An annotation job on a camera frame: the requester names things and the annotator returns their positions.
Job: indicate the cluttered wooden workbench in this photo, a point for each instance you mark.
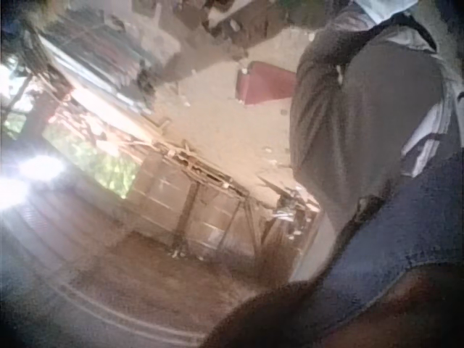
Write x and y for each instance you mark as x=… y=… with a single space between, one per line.
x=203 y=181

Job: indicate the person's legs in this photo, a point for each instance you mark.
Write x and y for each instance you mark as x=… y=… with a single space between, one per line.
x=362 y=127

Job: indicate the heap of dark clutter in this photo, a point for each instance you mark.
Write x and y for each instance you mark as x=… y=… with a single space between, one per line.
x=239 y=18

